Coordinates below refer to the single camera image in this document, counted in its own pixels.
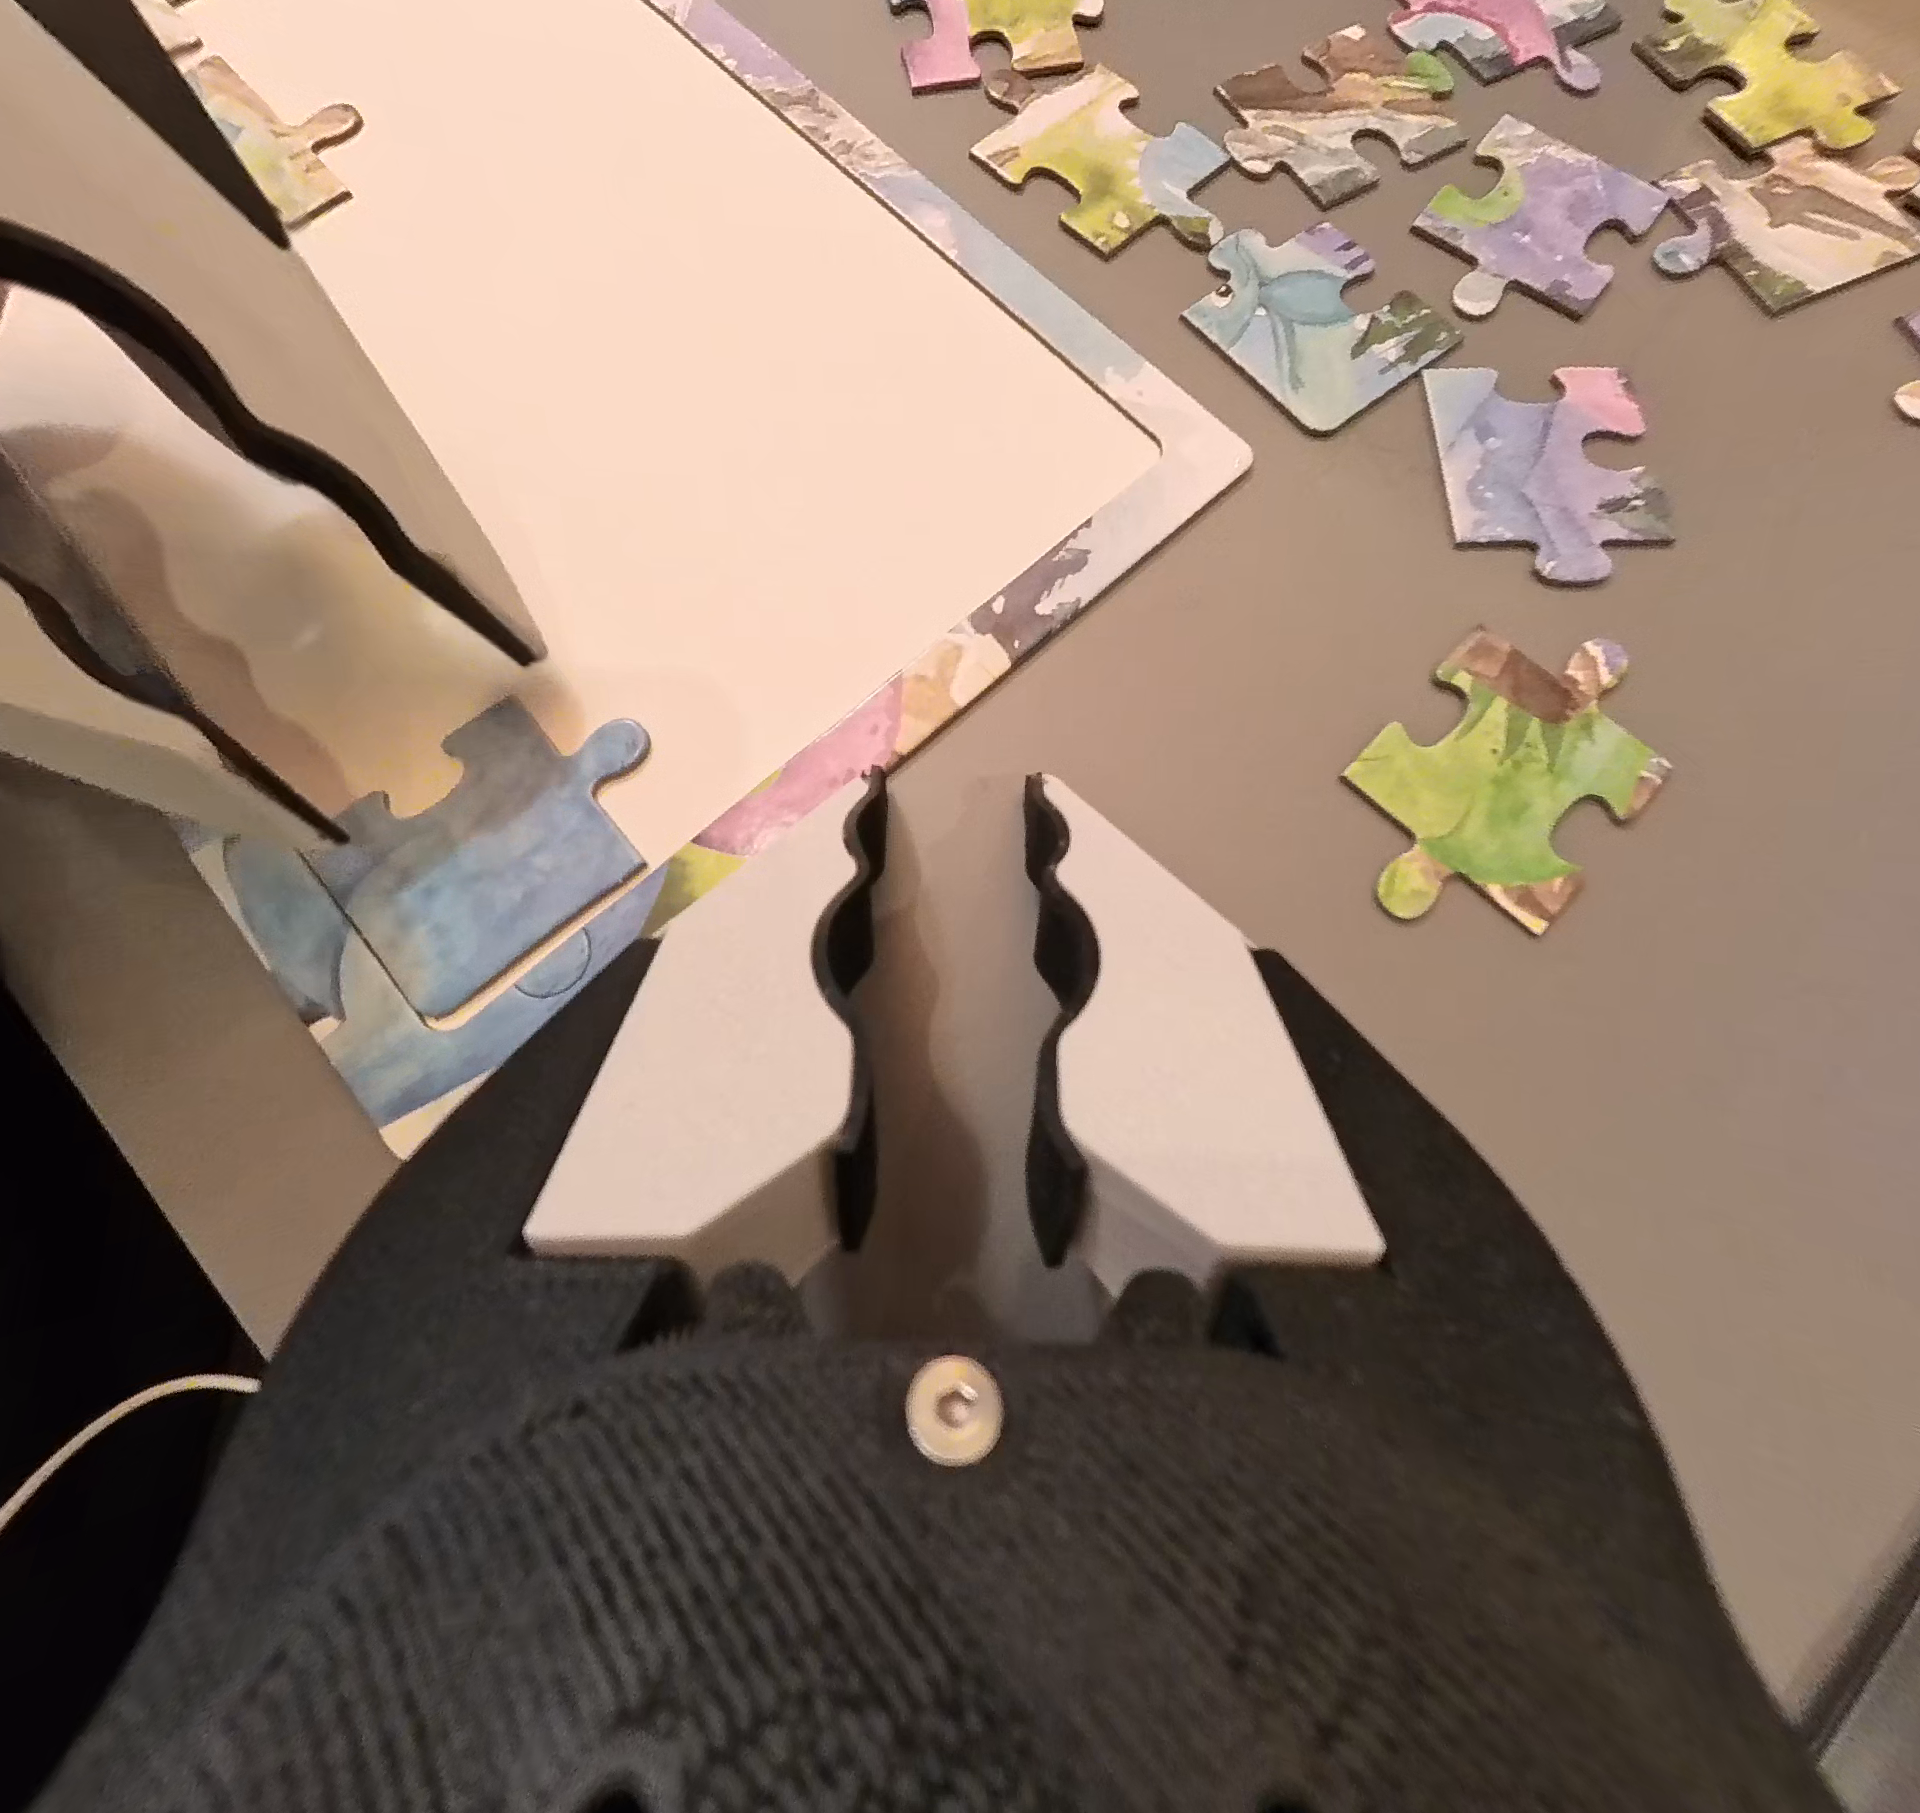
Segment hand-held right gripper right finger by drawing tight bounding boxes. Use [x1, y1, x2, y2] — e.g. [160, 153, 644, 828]
[1024, 775, 1384, 1311]

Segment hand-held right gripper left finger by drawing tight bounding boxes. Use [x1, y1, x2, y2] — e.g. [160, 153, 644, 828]
[522, 766, 889, 1259]

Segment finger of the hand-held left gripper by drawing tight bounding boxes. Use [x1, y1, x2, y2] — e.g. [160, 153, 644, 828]
[0, 0, 544, 666]
[0, 554, 352, 847]

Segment yellow green eyed jigsaw piece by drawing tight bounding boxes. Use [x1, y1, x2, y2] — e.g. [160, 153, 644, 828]
[150, 0, 365, 227]

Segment light blue jigsaw piece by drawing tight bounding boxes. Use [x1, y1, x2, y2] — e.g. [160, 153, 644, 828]
[300, 699, 653, 1027]

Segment puzzle tray with painted border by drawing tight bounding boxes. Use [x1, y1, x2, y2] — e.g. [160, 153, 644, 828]
[119, 0, 1254, 1162]

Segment pile of jigsaw pieces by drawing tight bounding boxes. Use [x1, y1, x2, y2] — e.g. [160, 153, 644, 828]
[881, 0, 1920, 938]

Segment white cable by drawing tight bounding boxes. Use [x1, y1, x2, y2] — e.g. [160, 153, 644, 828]
[0, 1374, 259, 1531]

